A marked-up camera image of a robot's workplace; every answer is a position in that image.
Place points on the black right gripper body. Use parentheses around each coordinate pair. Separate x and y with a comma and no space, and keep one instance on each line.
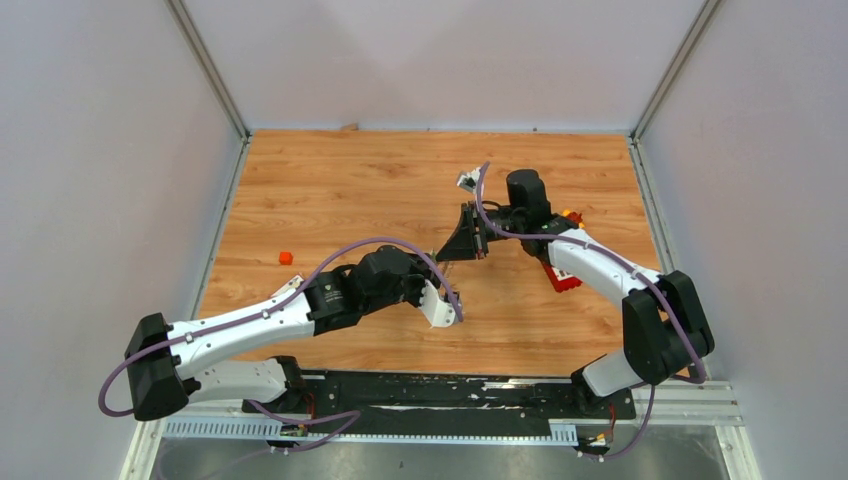
(505,221)

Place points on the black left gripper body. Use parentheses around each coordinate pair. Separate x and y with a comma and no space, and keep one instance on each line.
(410,290)

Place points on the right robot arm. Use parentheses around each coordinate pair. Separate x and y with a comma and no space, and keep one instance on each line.
(665,329)

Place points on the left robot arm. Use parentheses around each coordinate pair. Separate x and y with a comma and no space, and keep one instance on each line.
(172,365)

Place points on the toy brick car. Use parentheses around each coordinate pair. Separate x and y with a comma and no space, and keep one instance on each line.
(575,217)

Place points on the red playing card box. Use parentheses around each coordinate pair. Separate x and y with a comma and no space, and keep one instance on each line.
(287,288)

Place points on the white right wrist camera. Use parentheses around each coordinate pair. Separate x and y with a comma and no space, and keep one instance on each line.
(469,181)

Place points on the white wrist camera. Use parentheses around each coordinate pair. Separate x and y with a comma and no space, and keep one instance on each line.
(441,310)
(469,181)

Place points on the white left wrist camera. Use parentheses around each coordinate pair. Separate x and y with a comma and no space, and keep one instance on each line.
(441,310)

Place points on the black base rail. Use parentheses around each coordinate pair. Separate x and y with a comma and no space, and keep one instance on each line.
(446,404)

